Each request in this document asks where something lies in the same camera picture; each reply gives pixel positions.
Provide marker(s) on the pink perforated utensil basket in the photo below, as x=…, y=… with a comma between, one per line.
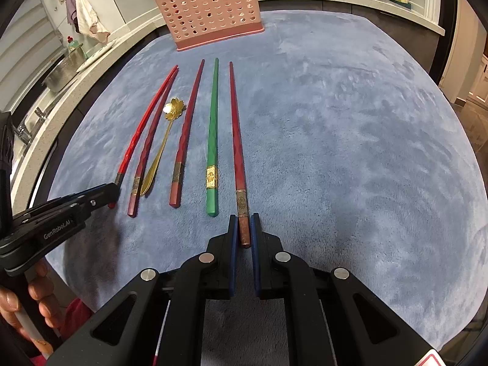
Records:
x=193, y=23

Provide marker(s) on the dark red chopstick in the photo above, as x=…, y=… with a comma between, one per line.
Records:
x=180, y=159

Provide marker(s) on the purple hanging cloth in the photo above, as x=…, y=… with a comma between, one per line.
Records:
x=72, y=14

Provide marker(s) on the steel faucet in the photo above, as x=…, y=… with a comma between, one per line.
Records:
x=27, y=132

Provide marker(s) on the person's left hand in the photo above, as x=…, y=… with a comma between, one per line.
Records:
x=31, y=307

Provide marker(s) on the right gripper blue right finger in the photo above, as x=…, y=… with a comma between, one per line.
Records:
x=255, y=227

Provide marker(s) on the bright red chopstick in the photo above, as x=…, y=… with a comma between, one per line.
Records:
x=141, y=126

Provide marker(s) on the stainless steel pot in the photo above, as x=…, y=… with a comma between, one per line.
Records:
x=65, y=70

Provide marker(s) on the blue-grey plush mat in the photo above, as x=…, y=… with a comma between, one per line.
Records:
x=353, y=157

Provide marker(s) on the red chopstick gold band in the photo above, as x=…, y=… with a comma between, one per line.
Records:
x=239, y=166

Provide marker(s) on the gold flower spoon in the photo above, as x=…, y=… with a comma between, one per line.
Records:
x=173, y=110

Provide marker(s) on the green dish soap bottle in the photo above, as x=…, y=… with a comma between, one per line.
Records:
x=72, y=43

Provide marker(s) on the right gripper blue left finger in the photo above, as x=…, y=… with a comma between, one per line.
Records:
x=233, y=234

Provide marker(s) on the white pink hanging towel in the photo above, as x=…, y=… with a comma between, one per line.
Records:
x=89, y=22

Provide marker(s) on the green chopstick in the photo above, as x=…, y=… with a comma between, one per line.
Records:
x=212, y=170

